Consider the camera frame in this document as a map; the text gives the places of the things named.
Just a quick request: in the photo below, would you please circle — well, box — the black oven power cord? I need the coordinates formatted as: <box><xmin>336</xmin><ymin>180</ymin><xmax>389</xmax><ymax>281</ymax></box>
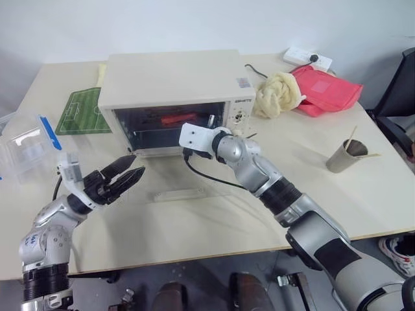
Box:
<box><xmin>244</xmin><ymin>63</ymin><xmax>268</xmax><ymax>80</ymax></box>

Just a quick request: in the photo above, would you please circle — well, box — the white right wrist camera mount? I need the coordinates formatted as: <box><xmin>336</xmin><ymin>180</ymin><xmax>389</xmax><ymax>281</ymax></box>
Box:
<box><xmin>178</xmin><ymin>122</ymin><xmax>217</xmax><ymax>152</ymax></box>

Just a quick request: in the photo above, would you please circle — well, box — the black chair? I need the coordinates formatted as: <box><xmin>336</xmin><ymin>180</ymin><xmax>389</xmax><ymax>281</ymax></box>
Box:
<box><xmin>365</xmin><ymin>47</ymin><xmax>415</xmax><ymax>159</ymax></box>

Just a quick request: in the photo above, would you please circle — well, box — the brown paper cup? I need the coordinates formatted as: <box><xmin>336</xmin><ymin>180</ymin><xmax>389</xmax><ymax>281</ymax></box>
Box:
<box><xmin>326</xmin><ymin>139</ymin><xmax>370</xmax><ymax>174</ymax></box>

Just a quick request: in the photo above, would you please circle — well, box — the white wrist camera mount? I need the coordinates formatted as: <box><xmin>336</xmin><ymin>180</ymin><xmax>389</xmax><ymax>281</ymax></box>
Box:
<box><xmin>178</xmin><ymin>122</ymin><xmax>217</xmax><ymax>152</ymax></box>
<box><xmin>55</xmin><ymin>150</ymin><xmax>105</xmax><ymax>210</ymax></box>

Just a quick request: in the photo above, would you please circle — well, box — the blue container lid clip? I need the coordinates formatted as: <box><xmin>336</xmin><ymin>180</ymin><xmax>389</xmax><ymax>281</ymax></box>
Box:
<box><xmin>37</xmin><ymin>113</ymin><xmax>63</xmax><ymax>151</ymax></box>

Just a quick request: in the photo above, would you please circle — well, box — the clear plastic container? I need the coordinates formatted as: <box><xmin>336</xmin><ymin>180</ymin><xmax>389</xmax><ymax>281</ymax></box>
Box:
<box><xmin>0</xmin><ymin>113</ymin><xmax>63</xmax><ymax>185</ymax></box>

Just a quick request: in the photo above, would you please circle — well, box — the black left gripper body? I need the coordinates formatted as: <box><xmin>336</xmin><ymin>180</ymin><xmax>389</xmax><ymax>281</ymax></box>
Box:
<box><xmin>82</xmin><ymin>168</ymin><xmax>114</xmax><ymax>207</ymax></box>

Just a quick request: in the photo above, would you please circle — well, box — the pale yellow cloth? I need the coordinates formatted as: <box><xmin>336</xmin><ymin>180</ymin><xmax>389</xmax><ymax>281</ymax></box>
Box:
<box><xmin>96</xmin><ymin>63</ymin><xmax>109</xmax><ymax>87</ymax></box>

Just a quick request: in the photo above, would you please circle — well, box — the green soccer field mat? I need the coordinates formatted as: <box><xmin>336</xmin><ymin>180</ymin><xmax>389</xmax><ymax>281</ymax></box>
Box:
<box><xmin>54</xmin><ymin>86</ymin><xmax>112</xmax><ymax>136</ymax></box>

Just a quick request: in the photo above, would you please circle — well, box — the white power strip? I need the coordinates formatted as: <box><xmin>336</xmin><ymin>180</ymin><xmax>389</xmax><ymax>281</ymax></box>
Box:
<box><xmin>282</xmin><ymin>47</ymin><xmax>333</xmax><ymax>69</ymax></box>

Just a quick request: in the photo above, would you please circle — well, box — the glass oven door with handle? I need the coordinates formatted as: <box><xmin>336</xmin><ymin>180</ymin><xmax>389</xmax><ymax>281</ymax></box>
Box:
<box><xmin>134</xmin><ymin>146</ymin><xmax>241</xmax><ymax>204</ymax></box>

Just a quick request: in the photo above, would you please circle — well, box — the dark rounded shape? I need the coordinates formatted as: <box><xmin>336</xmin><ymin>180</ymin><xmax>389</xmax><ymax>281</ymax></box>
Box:
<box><xmin>229</xmin><ymin>272</ymin><xmax>276</xmax><ymax>311</ymax></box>
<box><xmin>152</xmin><ymin>281</ymin><xmax>195</xmax><ymax>311</ymax></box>

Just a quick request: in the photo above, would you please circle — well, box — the cream knotted towel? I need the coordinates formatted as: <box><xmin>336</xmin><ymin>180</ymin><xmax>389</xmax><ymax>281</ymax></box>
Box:
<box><xmin>252</xmin><ymin>72</ymin><xmax>307</xmax><ymax>118</ymax></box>

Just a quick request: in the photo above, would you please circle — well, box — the cream toaster oven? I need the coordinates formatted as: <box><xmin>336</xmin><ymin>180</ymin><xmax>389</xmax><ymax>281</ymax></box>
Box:
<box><xmin>97</xmin><ymin>49</ymin><xmax>257</xmax><ymax>159</ymax></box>

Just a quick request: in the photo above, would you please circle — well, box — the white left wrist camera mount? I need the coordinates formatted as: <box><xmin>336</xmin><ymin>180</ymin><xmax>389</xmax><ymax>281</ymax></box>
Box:
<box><xmin>55</xmin><ymin>150</ymin><xmax>105</xmax><ymax>210</ymax></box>

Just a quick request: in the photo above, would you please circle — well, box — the white sneaker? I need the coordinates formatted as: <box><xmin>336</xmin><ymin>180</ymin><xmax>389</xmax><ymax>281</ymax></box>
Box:
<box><xmin>378</xmin><ymin>232</ymin><xmax>415</xmax><ymax>279</ymax></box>

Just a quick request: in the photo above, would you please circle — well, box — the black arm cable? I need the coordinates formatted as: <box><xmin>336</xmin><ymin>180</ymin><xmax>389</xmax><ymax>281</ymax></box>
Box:
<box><xmin>183</xmin><ymin>152</ymin><xmax>254</xmax><ymax>190</ymax></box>
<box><xmin>52</xmin><ymin>174</ymin><xmax>64</xmax><ymax>199</ymax></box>

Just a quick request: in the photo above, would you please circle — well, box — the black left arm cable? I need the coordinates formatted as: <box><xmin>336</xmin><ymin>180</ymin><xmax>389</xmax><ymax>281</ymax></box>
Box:
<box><xmin>52</xmin><ymin>174</ymin><xmax>64</xmax><ymax>199</ymax></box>

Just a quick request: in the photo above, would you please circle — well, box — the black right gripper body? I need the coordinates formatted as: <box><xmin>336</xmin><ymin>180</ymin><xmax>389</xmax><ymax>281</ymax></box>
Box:
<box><xmin>182</xmin><ymin>146</ymin><xmax>215</xmax><ymax>161</ymax></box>

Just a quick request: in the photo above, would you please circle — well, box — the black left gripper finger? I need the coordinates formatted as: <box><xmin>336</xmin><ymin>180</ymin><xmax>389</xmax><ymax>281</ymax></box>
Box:
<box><xmin>109</xmin><ymin>167</ymin><xmax>147</xmax><ymax>201</ymax></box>
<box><xmin>102</xmin><ymin>154</ymin><xmax>137</xmax><ymax>181</ymax></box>

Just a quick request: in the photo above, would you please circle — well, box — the metal table leg fitting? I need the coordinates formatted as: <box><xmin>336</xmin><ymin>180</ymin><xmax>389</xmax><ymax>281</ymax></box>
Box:
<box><xmin>276</xmin><ymin>272</ymin><xmax>312</xmax><ymax>311</ymax></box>

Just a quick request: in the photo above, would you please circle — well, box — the red fabric pouch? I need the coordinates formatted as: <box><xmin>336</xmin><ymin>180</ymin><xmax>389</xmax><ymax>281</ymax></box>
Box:
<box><xmin>288</xmin><ymin>65</ymin><xmax>364</xmax><ymax>117</ymax></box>

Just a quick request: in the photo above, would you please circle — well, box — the red sausage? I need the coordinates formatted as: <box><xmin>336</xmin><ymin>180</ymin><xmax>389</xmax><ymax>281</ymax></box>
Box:
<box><xmin>160</xmin><ymin>112</ymin><xmax>200</xmax><ymax>126</ymax></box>

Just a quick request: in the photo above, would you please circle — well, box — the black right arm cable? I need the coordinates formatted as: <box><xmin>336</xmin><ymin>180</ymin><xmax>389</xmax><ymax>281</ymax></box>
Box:
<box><xmin>183</xmin><ymin>152</ymin><xmax>254</xmax><ymax>190</ymax></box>

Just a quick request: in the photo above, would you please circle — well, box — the dark sausage tray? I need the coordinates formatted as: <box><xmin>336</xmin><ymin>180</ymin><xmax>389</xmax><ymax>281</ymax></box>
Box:
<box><xmin>135</xmin><ymin>109</ymin><xmax>202</xmax><ymax>131</ymax></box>

